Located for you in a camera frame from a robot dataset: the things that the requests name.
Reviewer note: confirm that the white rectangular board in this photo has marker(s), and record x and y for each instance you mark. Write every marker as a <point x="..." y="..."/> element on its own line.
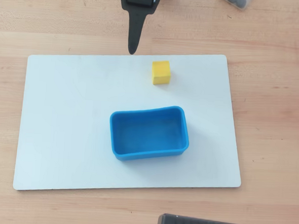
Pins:
<point x="62" y="124"/>

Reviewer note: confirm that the clear container with black contents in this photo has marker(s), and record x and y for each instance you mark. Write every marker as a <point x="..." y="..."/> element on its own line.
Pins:
<point x="236" y="0"/>

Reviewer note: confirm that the yellow cube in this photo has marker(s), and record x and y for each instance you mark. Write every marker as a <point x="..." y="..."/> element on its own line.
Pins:
<point x="161" y="72"/>

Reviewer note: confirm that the blue rectangular bin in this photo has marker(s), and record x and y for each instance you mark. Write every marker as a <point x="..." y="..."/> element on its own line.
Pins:
<point x="148" y="134"/>

